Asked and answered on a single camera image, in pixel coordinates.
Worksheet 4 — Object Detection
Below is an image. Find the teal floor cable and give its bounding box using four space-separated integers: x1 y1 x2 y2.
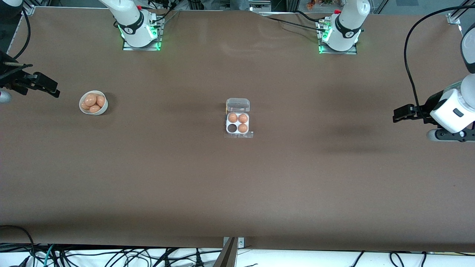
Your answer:
43 244 56 267

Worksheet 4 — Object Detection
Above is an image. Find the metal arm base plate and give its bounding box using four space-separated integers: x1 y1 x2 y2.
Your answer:
122 17 163 51
318 19 358 55

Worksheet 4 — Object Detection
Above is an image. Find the white ceramic bowl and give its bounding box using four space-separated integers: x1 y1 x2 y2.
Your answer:
79 90 108 116

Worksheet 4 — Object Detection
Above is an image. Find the black base power cable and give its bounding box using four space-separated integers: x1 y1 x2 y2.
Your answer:
264 16 324 32
294 10 328 23

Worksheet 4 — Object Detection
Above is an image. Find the black looping floor cable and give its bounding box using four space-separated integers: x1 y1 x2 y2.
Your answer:
0 225 36 267

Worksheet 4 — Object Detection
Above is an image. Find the clear plastic egg box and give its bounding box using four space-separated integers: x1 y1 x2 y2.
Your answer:
225 98 254 139

